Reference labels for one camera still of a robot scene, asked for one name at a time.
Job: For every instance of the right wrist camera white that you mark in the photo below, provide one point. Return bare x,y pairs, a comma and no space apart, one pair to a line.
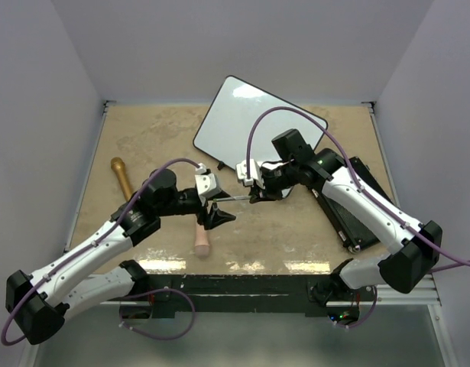
249,173

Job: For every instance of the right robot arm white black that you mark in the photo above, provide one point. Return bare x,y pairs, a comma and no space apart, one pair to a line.
412,247

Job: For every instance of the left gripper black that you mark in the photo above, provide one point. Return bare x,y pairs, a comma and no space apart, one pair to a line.
215,216

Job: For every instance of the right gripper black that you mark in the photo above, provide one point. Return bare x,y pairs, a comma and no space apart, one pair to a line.
267,193

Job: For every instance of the gold toy microphone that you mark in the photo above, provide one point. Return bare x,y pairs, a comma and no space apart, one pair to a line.
118,166

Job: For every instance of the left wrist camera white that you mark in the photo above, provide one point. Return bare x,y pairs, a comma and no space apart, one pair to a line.
207,183

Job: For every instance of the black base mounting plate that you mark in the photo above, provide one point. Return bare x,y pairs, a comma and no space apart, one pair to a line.
312,295

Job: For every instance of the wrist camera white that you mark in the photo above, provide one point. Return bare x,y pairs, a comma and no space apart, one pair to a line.
249,173
207,183

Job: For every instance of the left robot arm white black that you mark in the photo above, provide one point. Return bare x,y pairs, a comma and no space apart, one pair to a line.
41,302

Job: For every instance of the pink toy microphone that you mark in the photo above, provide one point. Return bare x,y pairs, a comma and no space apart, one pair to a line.
201,244

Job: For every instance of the white whiteboard black frame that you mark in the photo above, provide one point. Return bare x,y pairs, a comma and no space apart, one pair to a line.
224,131

